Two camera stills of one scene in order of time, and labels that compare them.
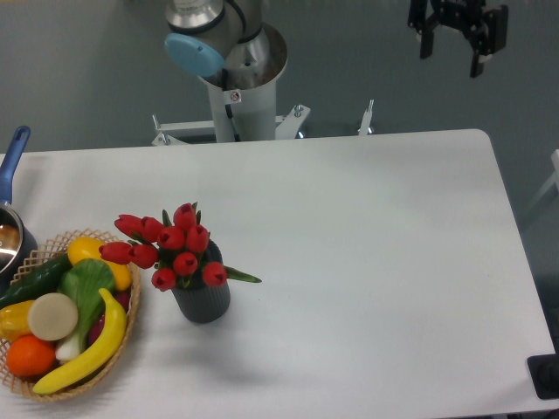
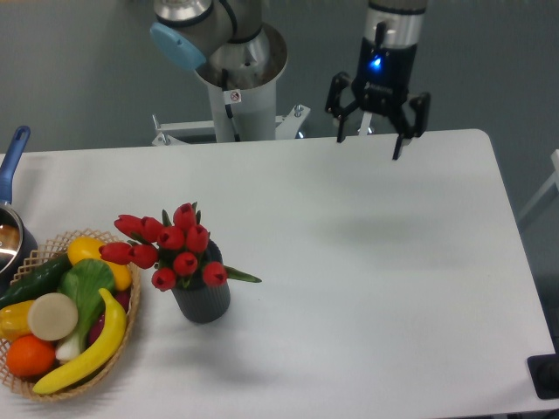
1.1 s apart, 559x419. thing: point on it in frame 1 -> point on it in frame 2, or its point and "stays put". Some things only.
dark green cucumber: x=44 y=281 stays put
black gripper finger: x=420 y=20 -> x=333 y=106
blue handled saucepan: x=18 y=243 stays put
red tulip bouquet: x=169 y=248 stays put
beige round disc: x=52 y=316 stays put
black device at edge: x=544 y=372 stays put
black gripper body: x=462 y=15 -> x=382 y=84
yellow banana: x=109 y=346 stays put
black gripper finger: x=489 y=37 -> x=421 y=102
